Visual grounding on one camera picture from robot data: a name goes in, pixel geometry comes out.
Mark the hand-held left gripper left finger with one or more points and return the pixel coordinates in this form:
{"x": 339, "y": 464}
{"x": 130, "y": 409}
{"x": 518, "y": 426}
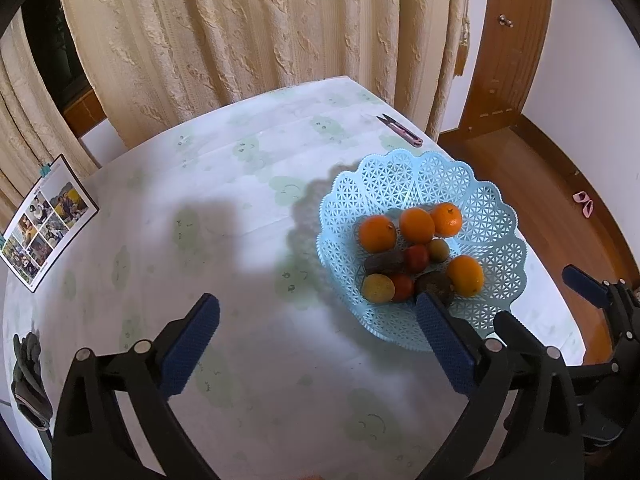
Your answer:
{"x": 192, "y": 345}

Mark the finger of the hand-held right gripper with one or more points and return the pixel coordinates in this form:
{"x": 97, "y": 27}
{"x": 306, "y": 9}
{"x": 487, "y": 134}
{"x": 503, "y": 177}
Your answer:
{"x": 582, "y": 280}

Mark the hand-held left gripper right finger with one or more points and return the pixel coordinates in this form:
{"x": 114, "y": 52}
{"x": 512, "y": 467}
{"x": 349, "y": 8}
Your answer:
{"x": 445, "y": 345}

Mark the dark brown round fruit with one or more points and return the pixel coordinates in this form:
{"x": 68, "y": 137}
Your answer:
{"x": 437, "y": 284}

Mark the red tomato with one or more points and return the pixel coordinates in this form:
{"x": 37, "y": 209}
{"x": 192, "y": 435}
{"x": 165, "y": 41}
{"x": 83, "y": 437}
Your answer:
{"x": 401, "y": 286}
{"x": 416, "y": 258}

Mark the orange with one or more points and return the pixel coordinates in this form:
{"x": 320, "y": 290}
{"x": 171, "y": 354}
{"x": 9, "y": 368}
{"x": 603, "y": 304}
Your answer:
{"x": 446, "y": 219}
{"x": 377, "y": 233}
{"x": 465, "y": 274}
{"x": 417, "y": 224}

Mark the olive yellow round fruit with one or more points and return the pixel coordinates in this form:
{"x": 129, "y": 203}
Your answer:
{"x": 438, "y": 249}

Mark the brown kiwi fruit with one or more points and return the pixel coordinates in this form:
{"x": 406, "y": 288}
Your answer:
{"x": 382, "y": 261}

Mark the light blue lattice basket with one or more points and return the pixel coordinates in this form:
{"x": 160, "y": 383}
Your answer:
{"x": 480, "y": 195}

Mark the small pink object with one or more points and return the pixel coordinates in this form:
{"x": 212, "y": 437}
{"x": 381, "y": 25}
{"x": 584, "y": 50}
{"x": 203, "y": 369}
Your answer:
{"x": 584, "y": 205}

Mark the dark grey glove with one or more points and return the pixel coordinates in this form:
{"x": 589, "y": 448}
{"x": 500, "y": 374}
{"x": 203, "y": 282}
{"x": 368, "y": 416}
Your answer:
{"x": 30, "y": 375}

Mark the photo collage calendar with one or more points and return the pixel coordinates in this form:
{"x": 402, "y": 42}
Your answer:
{"x": 47, "y": 225}

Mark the pink thread snips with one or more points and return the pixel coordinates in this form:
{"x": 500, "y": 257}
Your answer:
{"x": 400, "y": 130}

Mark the teal tape piece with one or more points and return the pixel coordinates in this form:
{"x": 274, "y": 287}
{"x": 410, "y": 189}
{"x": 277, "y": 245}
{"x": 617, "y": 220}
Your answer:
{"x": 46, "y": 170}

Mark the wooden door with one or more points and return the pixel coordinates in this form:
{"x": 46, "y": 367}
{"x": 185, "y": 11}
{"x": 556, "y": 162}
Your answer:
{"x": 500, "y": 60}

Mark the cream textured curtain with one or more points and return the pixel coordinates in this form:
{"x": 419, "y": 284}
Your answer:
{"x": 250, "y": 35}
{"x": 30, "y": 125}

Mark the wooden window frame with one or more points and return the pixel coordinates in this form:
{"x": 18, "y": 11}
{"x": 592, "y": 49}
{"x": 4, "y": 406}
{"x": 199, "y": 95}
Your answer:
{"x": 82, "y": 110}

